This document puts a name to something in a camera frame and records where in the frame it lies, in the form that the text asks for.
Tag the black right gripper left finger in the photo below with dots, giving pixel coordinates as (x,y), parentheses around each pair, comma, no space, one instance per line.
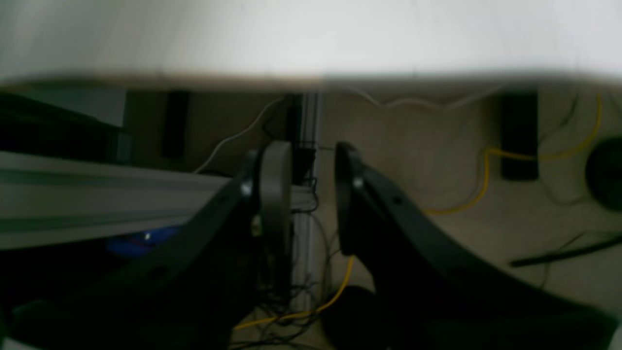
(189,292)

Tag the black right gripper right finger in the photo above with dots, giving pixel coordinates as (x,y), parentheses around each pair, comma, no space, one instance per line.
(430,292)

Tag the grey aluminium frame rail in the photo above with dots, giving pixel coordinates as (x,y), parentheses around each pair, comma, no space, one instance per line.
(48,201)

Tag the black table leg post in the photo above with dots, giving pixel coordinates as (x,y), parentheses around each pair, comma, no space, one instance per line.
(518,112)

